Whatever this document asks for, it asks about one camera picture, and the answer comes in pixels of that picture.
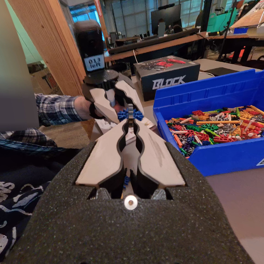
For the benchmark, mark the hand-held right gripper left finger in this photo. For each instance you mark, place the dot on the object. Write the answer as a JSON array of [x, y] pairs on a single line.
[[101, 163]]

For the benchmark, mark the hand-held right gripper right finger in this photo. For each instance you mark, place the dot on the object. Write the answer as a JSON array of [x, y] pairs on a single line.
[[159, 163]]

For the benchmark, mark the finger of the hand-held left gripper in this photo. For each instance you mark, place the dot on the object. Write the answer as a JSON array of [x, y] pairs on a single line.
[[103, 105], [132, 94]]

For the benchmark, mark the grey snowflake connector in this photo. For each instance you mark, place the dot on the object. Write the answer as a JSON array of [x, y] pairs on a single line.
[[130, 111]]

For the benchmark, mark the blue double snowflake connector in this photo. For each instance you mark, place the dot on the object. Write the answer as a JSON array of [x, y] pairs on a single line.
[[123, 114]]

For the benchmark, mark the blue plastic bin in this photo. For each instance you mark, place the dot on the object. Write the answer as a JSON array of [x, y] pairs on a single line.
[[206, 90]]

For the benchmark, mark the person's left forearm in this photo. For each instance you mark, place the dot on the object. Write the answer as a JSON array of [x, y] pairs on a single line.
[[57, 109]]

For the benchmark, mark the person's left hand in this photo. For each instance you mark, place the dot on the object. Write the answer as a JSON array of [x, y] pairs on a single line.
[[82, 107]]

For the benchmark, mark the black printed cardboard box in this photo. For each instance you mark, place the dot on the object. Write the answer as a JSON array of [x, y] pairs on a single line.
[[148, 86]]

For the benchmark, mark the toy instruction booklet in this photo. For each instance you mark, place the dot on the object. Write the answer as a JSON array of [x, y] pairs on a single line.
[[105, 125]]

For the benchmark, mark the wooden desk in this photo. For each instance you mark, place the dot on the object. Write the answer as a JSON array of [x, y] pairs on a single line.
[[154, 48], [237, 36]]

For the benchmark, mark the long black case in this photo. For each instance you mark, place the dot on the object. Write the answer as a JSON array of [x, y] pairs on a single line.
[[154, 40]]

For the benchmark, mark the brown cardboard box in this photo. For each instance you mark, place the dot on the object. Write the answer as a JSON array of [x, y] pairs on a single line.
[[43, 82]]

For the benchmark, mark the pile of colourful construction pieces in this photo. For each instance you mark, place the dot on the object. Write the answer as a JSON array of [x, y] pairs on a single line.
[[216, 127]]

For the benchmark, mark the person's plaid overshirt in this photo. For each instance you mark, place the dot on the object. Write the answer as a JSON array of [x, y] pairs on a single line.
[[31, 138]]

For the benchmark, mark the person's black printed shirt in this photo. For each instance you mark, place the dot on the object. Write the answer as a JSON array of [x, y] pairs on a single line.
[[26, 175]]

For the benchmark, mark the black monitor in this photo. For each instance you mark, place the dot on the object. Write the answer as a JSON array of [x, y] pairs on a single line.
[[165, 16]]

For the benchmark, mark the black flat pad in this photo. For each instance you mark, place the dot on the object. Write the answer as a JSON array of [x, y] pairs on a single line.
[[221, 71]]

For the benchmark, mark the black metal pole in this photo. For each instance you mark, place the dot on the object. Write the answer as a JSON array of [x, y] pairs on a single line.
[[206, 14]]

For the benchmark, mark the teal plastic cover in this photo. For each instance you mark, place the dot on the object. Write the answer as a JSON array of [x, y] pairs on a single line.
[[218, 20]]

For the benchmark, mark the black tripod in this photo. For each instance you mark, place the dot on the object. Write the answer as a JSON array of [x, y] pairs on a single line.
[[228, 26]]

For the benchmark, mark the small blue box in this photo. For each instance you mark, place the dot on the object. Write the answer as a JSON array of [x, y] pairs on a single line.
[[240, 30]]

